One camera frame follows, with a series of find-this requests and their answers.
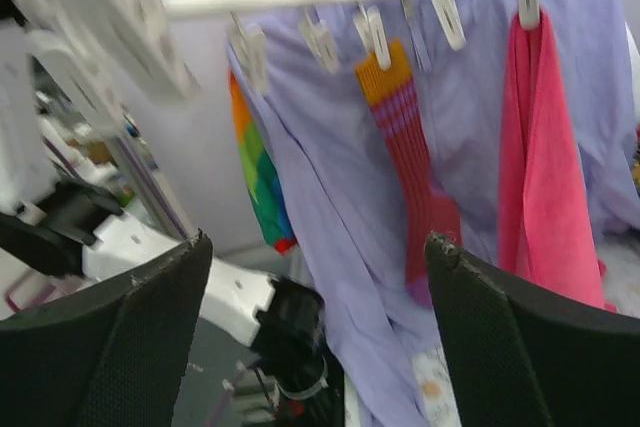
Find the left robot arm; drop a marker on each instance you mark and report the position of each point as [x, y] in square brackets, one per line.
[65, 227]

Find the lavender shirt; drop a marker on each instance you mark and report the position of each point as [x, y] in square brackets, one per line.
[343, 198]

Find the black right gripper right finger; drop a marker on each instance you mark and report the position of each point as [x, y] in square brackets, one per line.
[520, 355]

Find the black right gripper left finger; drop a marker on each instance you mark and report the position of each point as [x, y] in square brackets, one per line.
[112, 354]

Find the red rainbow garment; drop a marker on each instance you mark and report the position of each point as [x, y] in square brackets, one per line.
[261, 178]

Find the pink sock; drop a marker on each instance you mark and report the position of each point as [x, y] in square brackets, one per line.
[544, 229]

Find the floral table mat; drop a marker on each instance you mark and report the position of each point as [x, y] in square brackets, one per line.
[620, 255]

